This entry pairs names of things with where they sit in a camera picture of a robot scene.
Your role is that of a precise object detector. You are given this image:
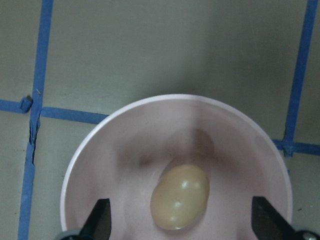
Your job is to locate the beige egg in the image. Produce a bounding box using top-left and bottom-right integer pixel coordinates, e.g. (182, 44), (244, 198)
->
(150, 164), (210, 231)

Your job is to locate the pink bowl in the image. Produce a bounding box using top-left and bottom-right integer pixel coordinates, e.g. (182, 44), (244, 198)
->
(60, 94), (293, 240)

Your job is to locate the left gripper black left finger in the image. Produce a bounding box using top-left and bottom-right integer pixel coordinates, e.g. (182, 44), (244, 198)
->
(79, 198), (112, 240)

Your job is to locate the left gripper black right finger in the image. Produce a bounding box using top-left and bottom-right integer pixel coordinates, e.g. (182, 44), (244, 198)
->
(251, 196), (299, 240)

